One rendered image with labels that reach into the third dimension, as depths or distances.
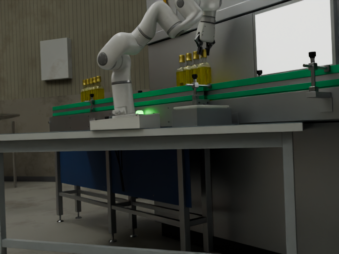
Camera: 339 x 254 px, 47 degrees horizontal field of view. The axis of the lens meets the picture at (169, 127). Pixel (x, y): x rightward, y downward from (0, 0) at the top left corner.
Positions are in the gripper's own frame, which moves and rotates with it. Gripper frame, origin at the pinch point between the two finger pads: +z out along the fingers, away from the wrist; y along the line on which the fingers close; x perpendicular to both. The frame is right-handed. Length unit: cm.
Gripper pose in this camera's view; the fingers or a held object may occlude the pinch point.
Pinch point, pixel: (203, 51)
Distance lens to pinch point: 217.3
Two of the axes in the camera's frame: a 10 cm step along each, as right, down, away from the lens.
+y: -7.9, 0.3, -6.2
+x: 6.1, 2.3, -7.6
